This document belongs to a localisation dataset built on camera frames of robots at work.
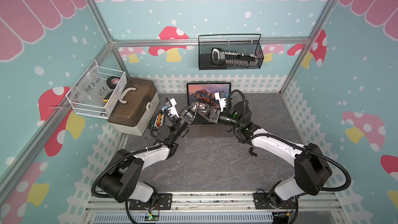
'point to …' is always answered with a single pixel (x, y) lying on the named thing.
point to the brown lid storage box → (136, 107)
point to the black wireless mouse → (202, 106)
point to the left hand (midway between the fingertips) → (201, 105)
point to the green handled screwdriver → (151, 122)
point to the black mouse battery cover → (251, 152)
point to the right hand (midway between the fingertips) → (199, 112)
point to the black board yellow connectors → (158, 122)
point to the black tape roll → (112, 81)
